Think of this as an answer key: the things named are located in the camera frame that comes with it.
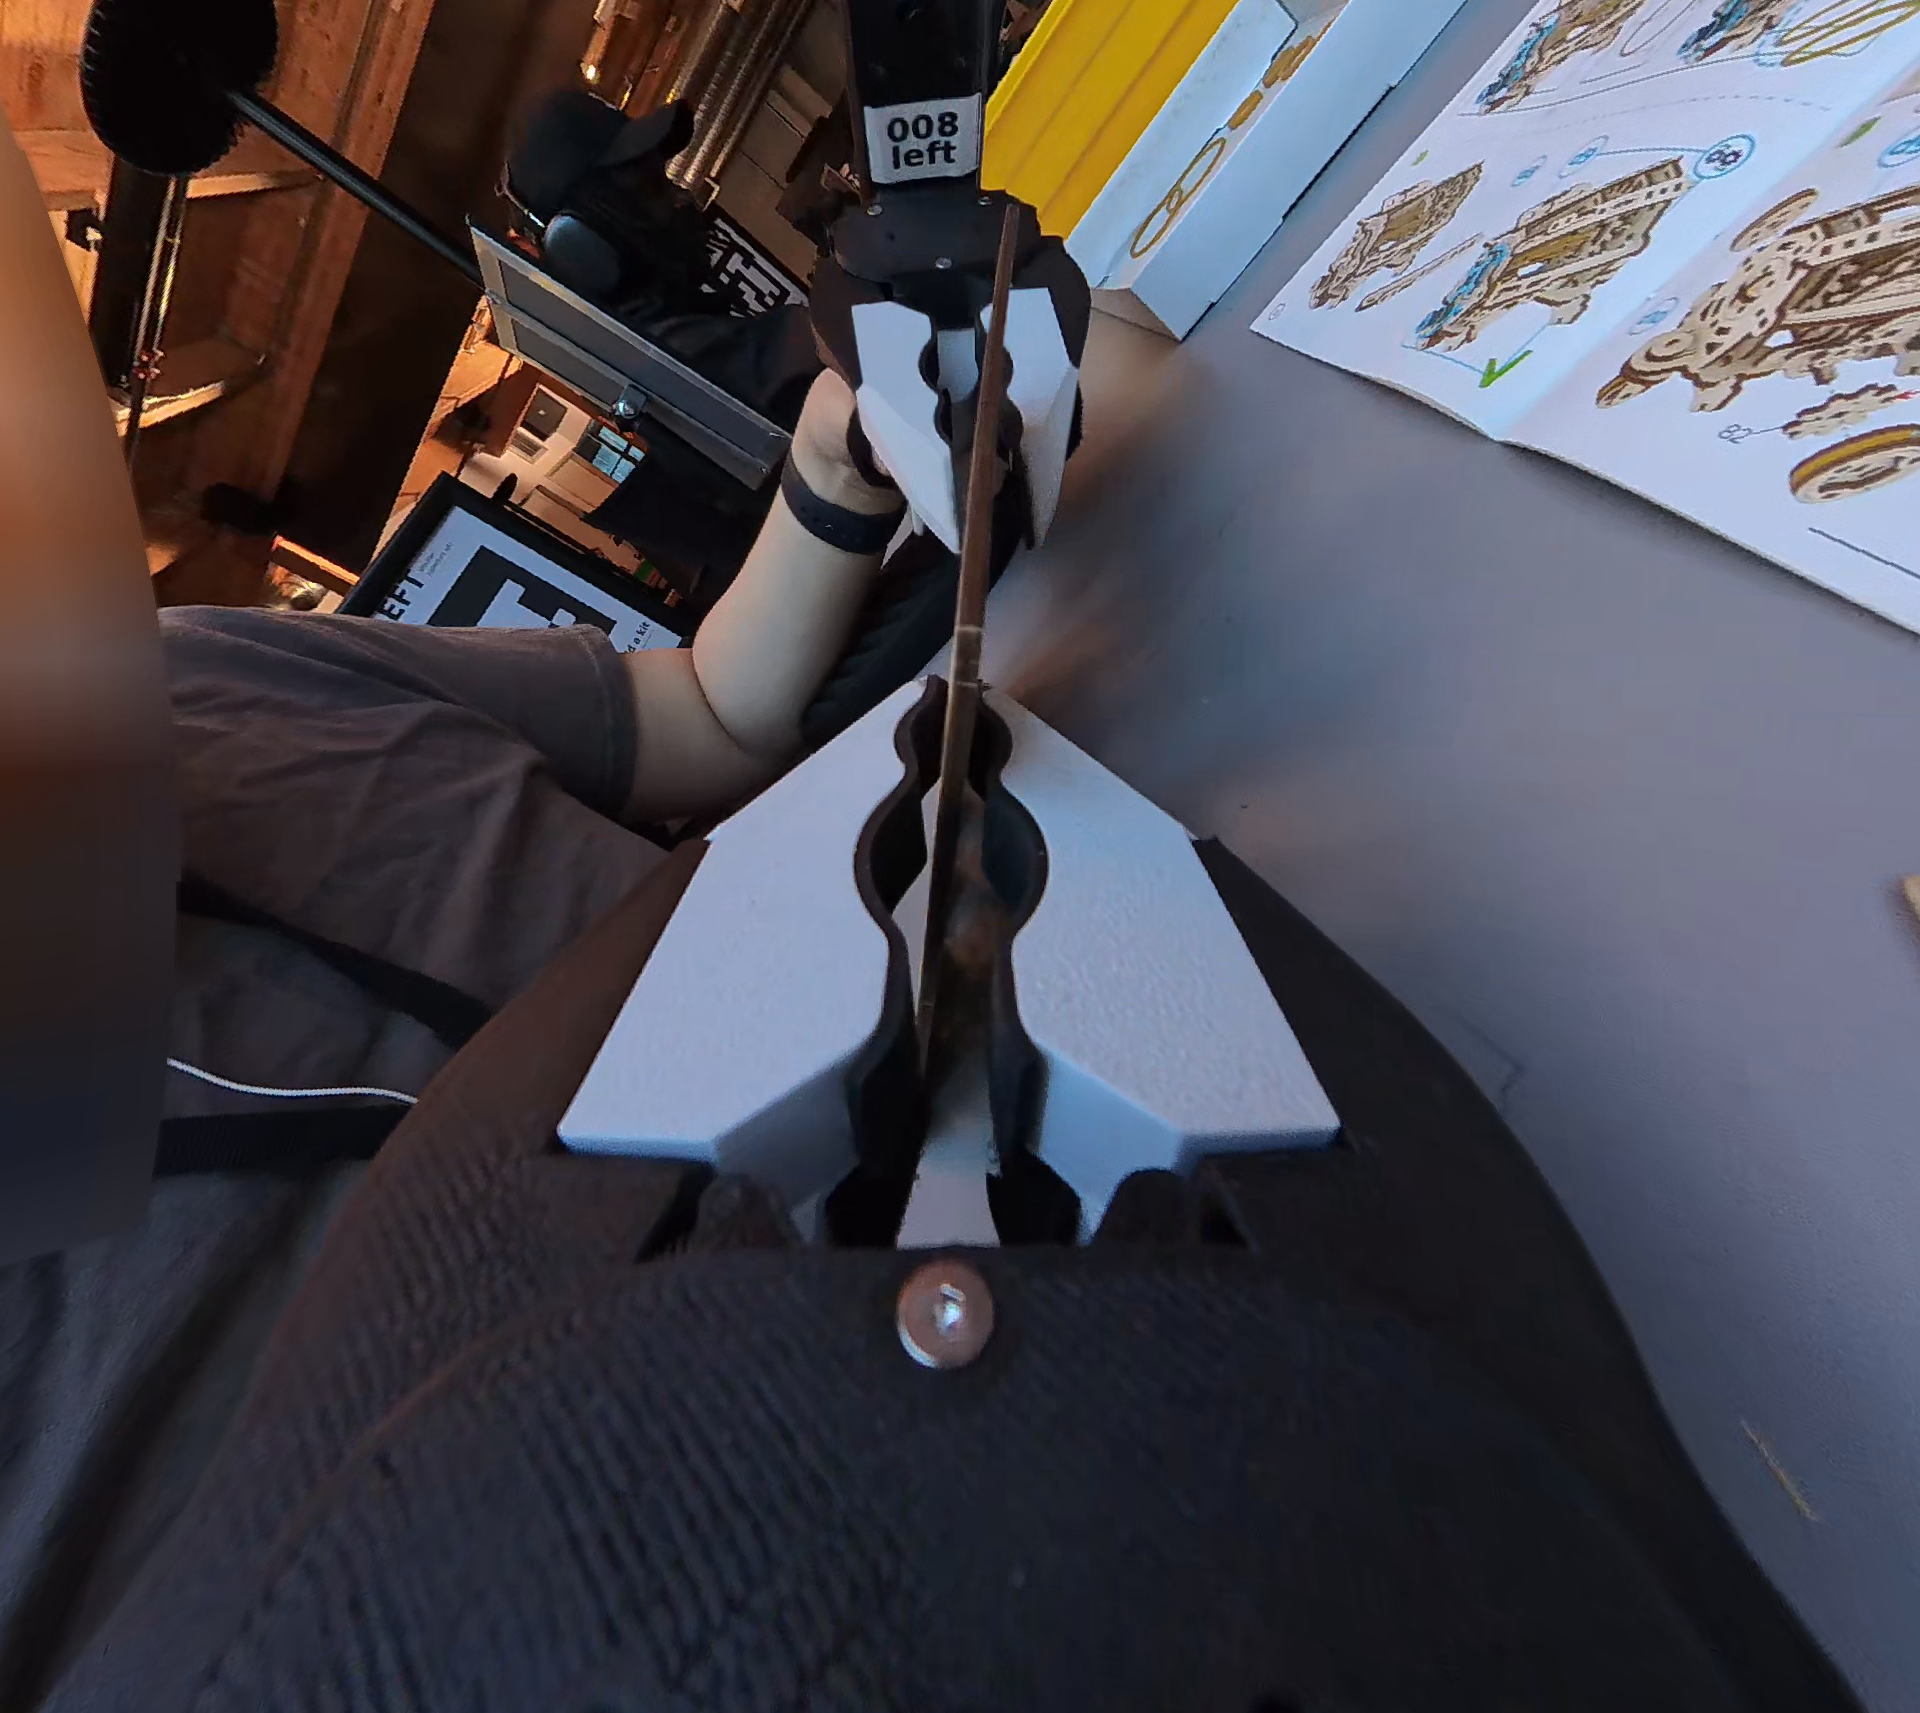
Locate thin white cable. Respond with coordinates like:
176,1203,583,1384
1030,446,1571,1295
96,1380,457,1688
163,1057,422,1108

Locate framed marker sign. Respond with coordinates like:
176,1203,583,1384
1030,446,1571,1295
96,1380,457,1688
341,473,691,652

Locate person's left forearm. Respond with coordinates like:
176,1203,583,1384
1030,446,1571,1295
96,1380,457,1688
622,511,901,831

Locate black round disc with pole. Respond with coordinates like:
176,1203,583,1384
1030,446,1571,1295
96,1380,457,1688
77,0,486,282

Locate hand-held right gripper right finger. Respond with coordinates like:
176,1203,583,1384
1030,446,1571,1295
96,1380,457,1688
973,684,1344,1247

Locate black harness strap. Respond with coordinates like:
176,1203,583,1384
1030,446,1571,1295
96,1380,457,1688
176,876,499,1055
156,1104,426,1178

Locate black office chair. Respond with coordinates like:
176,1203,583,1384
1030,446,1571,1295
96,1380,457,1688
506,90,708,304

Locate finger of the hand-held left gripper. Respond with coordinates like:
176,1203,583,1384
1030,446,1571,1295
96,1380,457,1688
982,283,1087,547
847,301,969,552

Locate black white marker board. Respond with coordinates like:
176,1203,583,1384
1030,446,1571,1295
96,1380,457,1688
701,215,812,320

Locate grey rectangular panel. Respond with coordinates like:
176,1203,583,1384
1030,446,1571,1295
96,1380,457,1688
467,220,794,488

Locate printed instruction booklet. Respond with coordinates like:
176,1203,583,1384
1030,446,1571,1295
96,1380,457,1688
1248,0,1920,633

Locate person's left hand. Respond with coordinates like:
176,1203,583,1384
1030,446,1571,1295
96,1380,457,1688
788,370,901,502

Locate white cardboard box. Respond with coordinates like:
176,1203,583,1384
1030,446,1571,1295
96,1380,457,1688
1064,0,1528,342

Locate laser-cut wooden parts sheet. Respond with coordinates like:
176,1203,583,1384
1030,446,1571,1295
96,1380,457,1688
905,199,1030,1101

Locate black wristband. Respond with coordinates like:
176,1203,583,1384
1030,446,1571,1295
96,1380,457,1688
775,452,894,556

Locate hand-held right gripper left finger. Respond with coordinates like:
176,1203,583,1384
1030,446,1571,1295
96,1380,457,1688
554,678,953,1247

